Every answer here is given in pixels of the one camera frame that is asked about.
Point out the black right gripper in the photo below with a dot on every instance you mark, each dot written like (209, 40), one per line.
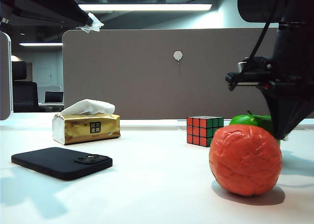
(294, 74)

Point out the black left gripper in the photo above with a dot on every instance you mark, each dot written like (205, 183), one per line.
(19, 3)

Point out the green apple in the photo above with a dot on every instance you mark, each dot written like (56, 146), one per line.
(252, 122)

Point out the orange fruit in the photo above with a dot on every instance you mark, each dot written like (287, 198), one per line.
(245, 160)

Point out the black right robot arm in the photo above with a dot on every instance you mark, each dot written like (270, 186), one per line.
(257, 5)

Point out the Rubik's cube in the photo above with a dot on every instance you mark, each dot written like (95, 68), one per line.
(196, 130)

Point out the short ceiling light strip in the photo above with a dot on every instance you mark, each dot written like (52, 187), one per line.
(41, 44)

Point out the long ceiling light strip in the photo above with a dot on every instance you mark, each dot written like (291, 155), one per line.
(147, 7)

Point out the dark background laptop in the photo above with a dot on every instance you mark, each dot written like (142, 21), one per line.
(54, 97)

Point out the brown side partition panel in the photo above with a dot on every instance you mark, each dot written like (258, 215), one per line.
(5, 74)

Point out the black office chair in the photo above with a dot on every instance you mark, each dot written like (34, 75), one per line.
(24, 96)

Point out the white tissue sheet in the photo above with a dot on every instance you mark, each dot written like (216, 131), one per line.
(90, 107)

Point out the brown desk partition panel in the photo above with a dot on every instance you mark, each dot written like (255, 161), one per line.
(147, 86)

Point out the gold tissue pack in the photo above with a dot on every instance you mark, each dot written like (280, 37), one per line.
(78, 130)

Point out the black smartphone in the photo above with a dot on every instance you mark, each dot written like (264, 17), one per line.
(49, 162)

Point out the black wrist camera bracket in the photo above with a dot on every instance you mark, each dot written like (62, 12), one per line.
(255, 74)

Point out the white hexagonal wall hook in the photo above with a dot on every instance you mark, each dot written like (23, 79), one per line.
(177, 55)

